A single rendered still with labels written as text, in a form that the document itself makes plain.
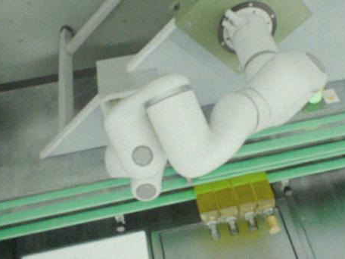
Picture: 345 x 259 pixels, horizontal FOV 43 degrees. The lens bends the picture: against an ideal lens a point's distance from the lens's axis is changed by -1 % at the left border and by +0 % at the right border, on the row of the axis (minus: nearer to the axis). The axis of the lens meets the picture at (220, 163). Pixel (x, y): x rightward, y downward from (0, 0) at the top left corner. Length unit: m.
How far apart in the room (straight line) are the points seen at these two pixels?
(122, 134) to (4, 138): 1.23
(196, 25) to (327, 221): 0.80
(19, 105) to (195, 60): 1.02
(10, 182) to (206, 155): 0.92
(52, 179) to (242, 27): 0.75
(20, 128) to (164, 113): 1.34
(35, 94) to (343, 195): 1.38
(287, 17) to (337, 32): 0.26
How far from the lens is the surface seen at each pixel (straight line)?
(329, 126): 1.39
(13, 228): 1.51
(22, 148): 1.90
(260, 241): 1.42
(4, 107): 2.12
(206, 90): 1.37
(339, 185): 1.62
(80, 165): 1.45
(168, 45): 1.25
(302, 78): 0.81
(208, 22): 1.12
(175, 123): 0.69
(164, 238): 1.45
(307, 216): 1.53
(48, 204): 1.43
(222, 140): 0.69
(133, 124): 0.77
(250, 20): 1.11
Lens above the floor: 1.77
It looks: 38 degrees down
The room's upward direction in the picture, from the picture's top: 163 degrees clockwise
